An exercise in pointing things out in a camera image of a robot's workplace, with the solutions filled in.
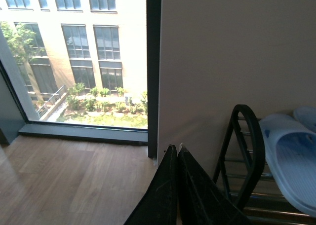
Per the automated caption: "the light blue slide sandal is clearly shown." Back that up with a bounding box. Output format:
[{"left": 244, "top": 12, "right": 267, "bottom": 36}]
[
  {"left": 293, "top": 106, "right": 316, "bottom": 132},
  {"left": 259, "top": 113, "right": 316, "bottom": 217}
]

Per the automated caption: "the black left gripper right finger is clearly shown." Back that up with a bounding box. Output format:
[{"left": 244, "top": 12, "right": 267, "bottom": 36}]
[{"left": 178, "top": 144, "right": 251, "bottom": 225}]

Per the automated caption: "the black metal shoe rack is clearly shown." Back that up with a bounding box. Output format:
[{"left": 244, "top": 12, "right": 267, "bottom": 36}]
[{"left": 212, "top": 104, "right": 316, "bottom": 225}]

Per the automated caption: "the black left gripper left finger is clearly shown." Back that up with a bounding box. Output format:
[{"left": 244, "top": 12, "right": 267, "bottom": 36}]
[{"left": 125, "top": 145, "right": 178, "bottom": 225}]

